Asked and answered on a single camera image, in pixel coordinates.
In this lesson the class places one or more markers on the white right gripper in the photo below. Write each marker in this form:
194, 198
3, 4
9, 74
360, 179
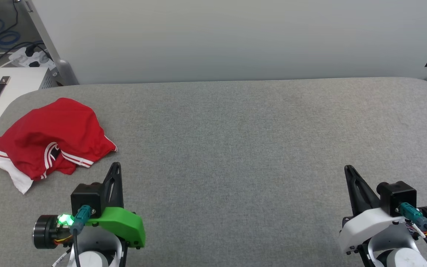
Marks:
369, 226

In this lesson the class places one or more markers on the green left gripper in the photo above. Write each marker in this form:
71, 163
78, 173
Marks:
124, 222

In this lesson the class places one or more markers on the red and white basketball jersey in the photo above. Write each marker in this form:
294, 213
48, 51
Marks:
50, 126

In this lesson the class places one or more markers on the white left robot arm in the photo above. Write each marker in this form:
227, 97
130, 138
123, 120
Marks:
95, 257

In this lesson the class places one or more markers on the white cabinet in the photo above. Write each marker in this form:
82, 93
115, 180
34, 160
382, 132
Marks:
17, 89

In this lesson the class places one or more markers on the white power strip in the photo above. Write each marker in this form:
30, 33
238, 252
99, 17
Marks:
32, 57

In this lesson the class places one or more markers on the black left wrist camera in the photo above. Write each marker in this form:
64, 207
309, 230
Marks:
85, 198

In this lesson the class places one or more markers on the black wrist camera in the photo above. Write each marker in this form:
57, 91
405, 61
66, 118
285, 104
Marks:
397, 196
85, 198

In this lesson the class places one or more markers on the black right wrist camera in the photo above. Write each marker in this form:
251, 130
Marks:
397, 196

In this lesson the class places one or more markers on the grey metal partition post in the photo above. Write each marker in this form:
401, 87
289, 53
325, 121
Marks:
56, 55

